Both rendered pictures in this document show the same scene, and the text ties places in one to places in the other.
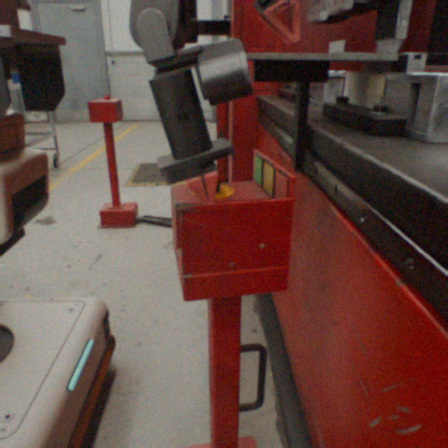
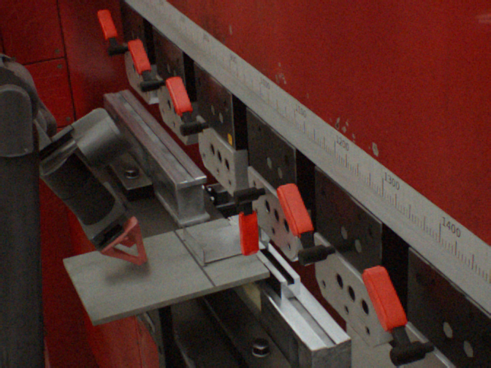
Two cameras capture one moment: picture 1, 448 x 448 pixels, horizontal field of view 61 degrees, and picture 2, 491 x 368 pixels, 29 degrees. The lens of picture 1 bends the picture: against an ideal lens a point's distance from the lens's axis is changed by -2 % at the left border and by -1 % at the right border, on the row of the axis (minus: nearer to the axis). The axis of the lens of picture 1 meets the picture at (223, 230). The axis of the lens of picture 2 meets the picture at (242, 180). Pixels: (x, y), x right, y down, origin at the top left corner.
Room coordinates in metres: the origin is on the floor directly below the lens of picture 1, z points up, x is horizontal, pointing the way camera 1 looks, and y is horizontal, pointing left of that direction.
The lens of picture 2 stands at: (-0.37, 0.10, 1.74)
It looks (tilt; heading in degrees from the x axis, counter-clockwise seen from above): 27 degrees down; 341
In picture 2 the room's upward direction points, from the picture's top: 4 degrees counter-clockwise
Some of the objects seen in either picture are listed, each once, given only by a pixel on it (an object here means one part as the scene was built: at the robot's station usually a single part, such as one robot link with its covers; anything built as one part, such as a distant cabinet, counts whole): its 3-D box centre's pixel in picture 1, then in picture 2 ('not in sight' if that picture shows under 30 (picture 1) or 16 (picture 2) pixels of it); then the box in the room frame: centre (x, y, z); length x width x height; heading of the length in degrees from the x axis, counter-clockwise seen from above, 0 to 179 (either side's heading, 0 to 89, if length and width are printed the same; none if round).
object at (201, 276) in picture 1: (224, 217); not in sight; (0.58, 0.00, 0.75); 0.20 x 0.16 x 0.18; 11
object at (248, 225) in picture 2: not in sight; (251, 221); (0.66, -0.26, 1.13); 0.04 x 0.02 x 0.10; 92
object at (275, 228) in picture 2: not in sight; (299, 178); (0.64, -0.32, 1.18); 0.15 x 0.09 x 0.17; 2
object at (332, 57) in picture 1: (310, 57); (164, 267); (0.81, -0.17, 1.00); 0.26 x 0.18 x 0.01; 92
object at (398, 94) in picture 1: (392, 99); (272, 300); (0.76, -0.32, 0.92); 0.39 x 0.06 x 0.10; 2
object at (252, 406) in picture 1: (251, 378); not in sight; (0.59, -0.06, 0.40); 0.06 x 0.02 x 0.18; 101
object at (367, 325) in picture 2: not in sight; (378, 250); (0.44, -0.33, 1.18); 0.15 x 0.09 x 0.17; 2
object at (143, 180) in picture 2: (291, 95); (119, 163); (1.41, -0.24, 0.89); 0.30 x 0.05 x 0.03; 2
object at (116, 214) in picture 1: (112, 163); not in sight; (2.43, 0.72, 0.41); 0.25 x 0.20 x 0.83; 92
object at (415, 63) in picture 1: (390, 64); (262, 255); (0.79, -0.32, 0.99); 0.20 x 0.03 x 0.03; 2
